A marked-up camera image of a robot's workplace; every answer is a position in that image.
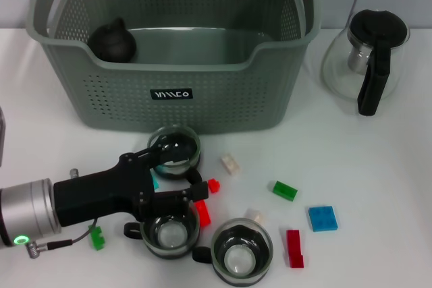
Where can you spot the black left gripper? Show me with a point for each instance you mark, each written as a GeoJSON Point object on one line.
{"type": "Point", "coordinates": [101, 197]}

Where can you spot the teal square toy brick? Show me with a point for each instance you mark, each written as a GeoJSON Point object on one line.
{"type": "Point", "coordinates": [155, 183]}

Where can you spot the bright red toy brick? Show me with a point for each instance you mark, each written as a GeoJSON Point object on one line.
{"type": "Point", "coordinates": [203, 214]}

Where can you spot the green stepped toy brick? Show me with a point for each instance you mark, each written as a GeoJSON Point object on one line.
{"type": "Point", "coordinates": [98, 239]}

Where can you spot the grey perforated storage basket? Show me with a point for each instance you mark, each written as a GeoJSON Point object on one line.
{"type": "Point", "coordinates": [202, 106]}

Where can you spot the small red toy brick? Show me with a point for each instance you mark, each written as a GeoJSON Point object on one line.
{"type": "Point", "coordinates": [213, 185]}

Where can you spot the white toy brick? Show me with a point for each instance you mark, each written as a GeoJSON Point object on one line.
{"type": "Point", "coordinates": [231, 165]}
{"type": "Point", "coordinates": [254, 215]}

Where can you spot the green rectangular toy brick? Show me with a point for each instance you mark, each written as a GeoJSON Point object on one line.
{"type": "Point", "coordinates": [283, 190]}

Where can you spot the dark red long toy brick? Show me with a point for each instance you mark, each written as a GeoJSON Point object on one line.
{"type": "Point", "coordinates": [293, 247]}

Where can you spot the blue square toy brick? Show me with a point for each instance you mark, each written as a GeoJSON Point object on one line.
{"type": "Point", "coordinates": [323, 219]}

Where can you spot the black round ceramic teapot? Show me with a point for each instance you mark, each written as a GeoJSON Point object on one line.
{"type": "Point", "coordinates": [111, 43]}

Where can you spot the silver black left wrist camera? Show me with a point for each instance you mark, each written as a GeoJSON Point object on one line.
{"type": "Point", "coordinates": [1, 139]}

